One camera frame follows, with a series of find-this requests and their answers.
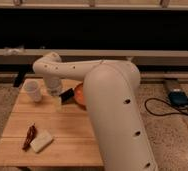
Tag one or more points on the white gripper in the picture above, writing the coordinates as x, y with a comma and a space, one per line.
54, 88

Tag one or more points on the orange ceramic bowl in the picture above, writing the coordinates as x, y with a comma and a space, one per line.
79, 96

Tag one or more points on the white rectangular sponge block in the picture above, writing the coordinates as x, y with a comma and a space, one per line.
41, 141

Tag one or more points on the white ceramic cup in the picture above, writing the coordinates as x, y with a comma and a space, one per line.
33, 90

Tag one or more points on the blue power adapter box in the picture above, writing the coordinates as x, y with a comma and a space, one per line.
178, 99

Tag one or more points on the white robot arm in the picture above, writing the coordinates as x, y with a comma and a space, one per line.
109, 88

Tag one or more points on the dark red chili pepper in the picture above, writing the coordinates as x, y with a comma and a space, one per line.
31, 134

